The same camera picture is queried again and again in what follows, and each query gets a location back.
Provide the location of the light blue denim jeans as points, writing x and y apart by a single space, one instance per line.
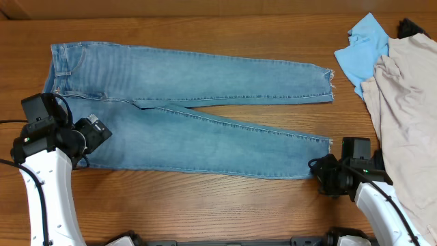
149 98

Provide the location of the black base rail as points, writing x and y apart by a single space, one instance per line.
293 241

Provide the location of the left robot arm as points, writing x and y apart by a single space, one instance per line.
46 152

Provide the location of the beige garment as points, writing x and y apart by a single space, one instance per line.
401 100

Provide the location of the light blue shirt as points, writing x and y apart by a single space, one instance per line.
368 42

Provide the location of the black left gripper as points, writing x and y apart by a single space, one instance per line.
96 132

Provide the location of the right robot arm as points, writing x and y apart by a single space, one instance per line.
362 177

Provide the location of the dark garment at top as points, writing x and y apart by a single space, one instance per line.
407 28

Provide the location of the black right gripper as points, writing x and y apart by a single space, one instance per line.
319 171

